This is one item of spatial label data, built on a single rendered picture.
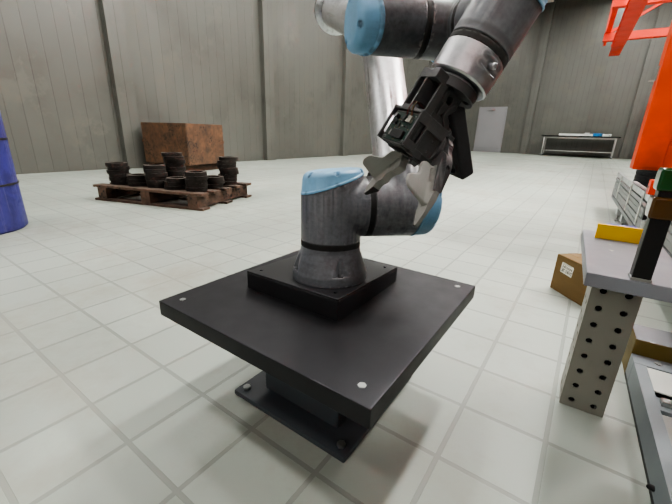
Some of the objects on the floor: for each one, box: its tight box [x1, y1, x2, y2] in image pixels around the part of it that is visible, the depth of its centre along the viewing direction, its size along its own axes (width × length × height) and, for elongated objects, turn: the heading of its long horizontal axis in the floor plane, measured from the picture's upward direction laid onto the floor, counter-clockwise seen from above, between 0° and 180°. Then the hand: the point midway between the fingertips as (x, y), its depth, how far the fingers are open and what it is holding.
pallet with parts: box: [93, 152, 252, 211], centre depth 367 cm, size 90×130×47 cm
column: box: [559, 286, 643, 418], centre depth 94 cm, size 10×10×42 cm
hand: (389, 211), depth 56 cm, fingers open, 14 cm apart
